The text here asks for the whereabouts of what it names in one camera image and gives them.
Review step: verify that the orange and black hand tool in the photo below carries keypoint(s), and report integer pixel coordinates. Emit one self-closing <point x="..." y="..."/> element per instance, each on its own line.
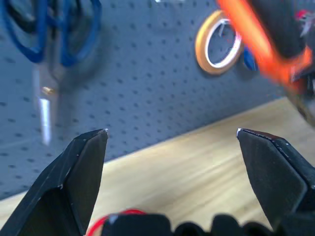
<point x="256" y="34"/>

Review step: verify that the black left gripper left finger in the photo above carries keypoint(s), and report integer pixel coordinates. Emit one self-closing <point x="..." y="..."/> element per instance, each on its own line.
<point x="73" y="177"/>

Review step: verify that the blue tape roll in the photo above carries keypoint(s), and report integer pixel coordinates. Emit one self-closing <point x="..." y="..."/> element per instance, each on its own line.
<point x="249" y="60"/>

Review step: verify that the tan tape roll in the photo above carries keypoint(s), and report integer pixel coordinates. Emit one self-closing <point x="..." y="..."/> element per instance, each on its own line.
<point x="202" y="49"/>

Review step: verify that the grey perforated pegboard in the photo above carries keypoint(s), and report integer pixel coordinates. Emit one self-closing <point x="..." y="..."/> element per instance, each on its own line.
<point x="147" y="86"/>

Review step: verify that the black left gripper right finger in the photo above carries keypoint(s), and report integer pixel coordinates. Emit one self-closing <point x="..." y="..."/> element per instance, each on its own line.
<point x="275" y="172"/>

